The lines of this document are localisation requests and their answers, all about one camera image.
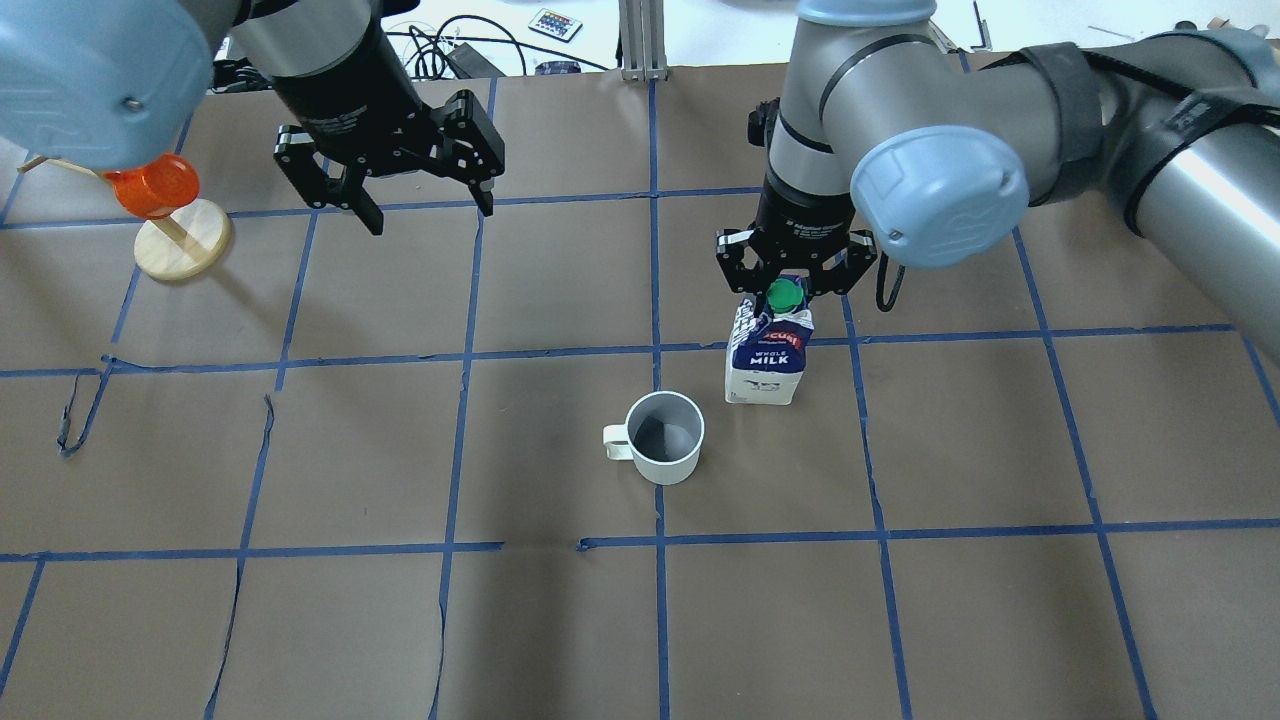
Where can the wooden mug tree stand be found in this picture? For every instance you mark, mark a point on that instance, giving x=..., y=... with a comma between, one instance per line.
x=172, y=249

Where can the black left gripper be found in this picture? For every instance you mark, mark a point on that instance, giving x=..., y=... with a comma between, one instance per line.
x=345, y=92

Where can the orange cup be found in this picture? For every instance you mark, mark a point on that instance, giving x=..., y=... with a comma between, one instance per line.
x=157, y=189

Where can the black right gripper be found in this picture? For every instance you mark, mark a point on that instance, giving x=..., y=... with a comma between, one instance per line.
x=798, y=212

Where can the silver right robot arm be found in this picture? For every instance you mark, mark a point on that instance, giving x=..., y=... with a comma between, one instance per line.
x=879, y=148

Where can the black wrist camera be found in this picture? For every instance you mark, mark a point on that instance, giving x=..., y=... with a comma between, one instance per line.
x=761, y=122

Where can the blue white milk carton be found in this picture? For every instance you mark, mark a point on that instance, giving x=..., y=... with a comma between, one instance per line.
x=766, y=354

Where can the white ribbed mug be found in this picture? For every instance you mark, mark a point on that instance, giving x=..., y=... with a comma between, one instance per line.
x=662, y=436

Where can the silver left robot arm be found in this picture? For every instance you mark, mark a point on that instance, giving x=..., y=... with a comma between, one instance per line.
x=108, y=84

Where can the aluminium frame post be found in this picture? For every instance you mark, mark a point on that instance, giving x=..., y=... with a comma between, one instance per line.
x=643, y=55

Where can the small remote control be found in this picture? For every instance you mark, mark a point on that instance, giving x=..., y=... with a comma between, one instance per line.
x=560, y=27

